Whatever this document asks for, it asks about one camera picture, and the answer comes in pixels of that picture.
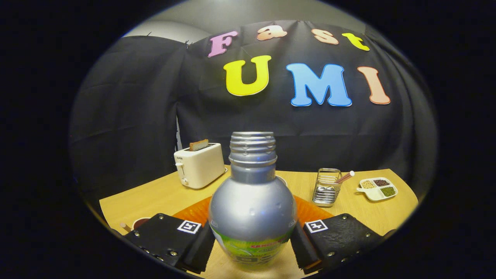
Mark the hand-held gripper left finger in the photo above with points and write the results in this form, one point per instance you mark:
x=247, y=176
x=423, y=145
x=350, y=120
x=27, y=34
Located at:
x=199, y=252

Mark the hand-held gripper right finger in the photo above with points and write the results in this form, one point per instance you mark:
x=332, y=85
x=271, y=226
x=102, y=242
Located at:
x=304, y=252

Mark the silver juice bottle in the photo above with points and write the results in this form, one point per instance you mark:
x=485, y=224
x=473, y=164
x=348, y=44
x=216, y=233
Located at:
x=252, y=209

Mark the wooden table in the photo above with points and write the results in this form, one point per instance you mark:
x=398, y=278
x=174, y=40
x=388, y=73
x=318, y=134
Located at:
x=360, y=217

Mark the small white round plate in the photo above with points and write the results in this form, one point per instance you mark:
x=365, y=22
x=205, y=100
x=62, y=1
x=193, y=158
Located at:
x=282, y=179

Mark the red striped stick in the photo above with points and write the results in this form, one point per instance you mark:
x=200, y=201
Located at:
x=345, y=177

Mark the white toaster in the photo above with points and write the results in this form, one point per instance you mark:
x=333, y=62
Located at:
x=201, y=166

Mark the white divided dish with grains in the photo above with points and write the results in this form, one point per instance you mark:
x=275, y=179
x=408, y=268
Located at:
x=374, y=194

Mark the brown toast slice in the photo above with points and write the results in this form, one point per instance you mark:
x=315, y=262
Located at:
x=198, y=145

